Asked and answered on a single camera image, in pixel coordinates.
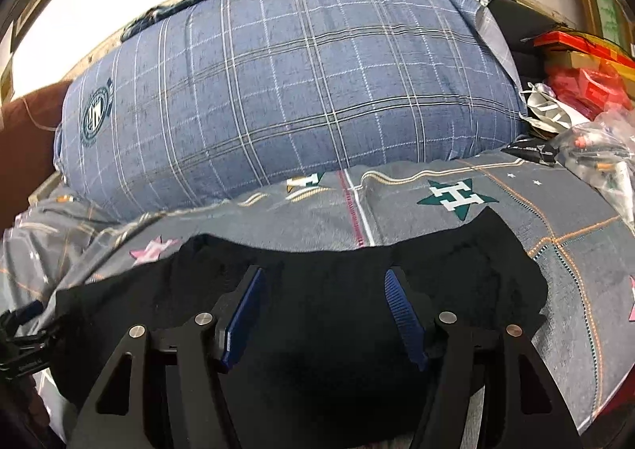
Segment clear plastic bag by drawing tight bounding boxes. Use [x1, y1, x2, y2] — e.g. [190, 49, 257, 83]
[556, 109, 635, 232]

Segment red flat box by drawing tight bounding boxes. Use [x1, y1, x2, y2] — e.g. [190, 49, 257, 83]
[533, 31, 603, 53]

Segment blue plaid pillow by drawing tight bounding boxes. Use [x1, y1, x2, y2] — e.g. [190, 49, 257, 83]
[54, 0, 529, 222]

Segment black pants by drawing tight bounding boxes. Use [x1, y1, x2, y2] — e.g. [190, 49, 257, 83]
[52, 208, 549, 449]

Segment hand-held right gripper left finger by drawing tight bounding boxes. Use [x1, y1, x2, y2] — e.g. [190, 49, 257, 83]
[67, 265, 266, 449]

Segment grey star-print bedsheet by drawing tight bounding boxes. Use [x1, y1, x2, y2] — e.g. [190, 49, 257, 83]
[0, 149, 635, 449]

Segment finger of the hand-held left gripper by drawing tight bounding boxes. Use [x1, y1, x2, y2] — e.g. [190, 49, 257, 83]
[0, 300, 63, 380]

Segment red plastic bag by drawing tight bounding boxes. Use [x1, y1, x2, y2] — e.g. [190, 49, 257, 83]
[546, 59, 635, 120]

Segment brown pillow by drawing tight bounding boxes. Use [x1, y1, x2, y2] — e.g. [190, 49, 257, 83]
[0, 81, 70, 232]

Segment crumpled white paper bag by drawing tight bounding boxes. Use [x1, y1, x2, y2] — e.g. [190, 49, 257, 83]
[518, 82, 589, 132]

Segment black pouch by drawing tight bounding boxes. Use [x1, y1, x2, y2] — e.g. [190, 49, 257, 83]
[501, 139, 561, 166]

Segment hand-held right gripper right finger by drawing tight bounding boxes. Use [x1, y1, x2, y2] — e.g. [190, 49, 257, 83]
[384, 268, 586, 449]

